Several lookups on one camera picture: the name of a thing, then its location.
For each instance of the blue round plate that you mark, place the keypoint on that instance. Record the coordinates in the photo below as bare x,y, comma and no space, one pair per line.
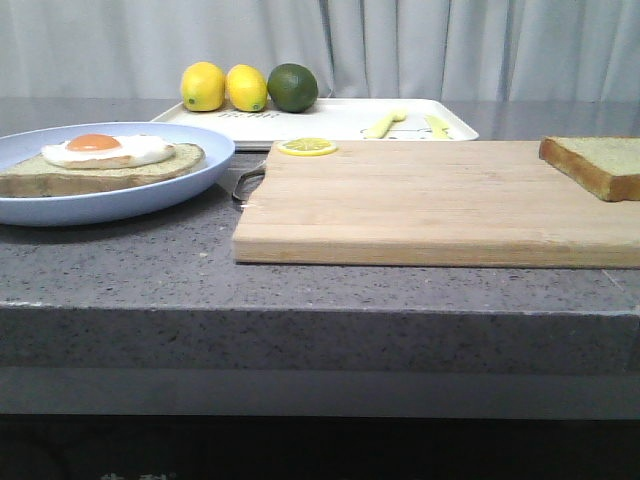
114,205

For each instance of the bread slice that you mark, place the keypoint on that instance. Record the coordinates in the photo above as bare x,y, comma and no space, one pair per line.
35,177
607,167

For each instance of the white rectangular tray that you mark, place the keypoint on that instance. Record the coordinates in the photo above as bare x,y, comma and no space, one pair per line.
331,118

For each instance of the lemon slice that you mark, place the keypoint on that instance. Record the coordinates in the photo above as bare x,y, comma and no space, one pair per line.
307,146

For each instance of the yellow plastic fork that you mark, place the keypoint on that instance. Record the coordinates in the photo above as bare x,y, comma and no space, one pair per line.
381,127

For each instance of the green lime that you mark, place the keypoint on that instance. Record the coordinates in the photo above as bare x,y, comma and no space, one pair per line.
292,87

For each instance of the yellow plastic knife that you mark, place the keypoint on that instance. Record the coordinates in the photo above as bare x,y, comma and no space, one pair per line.
439,128

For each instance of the wooden cutting board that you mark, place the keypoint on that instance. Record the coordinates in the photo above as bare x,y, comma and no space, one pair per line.
467,204

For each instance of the right yellow lemon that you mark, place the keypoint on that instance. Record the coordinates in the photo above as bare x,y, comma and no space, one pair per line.
246,88

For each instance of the yellow lemon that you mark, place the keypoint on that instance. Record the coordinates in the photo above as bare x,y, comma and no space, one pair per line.
246,88
203,87

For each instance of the left yellow lemon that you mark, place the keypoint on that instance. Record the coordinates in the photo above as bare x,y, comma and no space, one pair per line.
203,87

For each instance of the fried egg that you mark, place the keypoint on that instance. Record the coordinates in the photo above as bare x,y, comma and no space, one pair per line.
102,151

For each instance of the grey curtain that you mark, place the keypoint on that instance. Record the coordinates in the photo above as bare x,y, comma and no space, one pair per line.
447,50

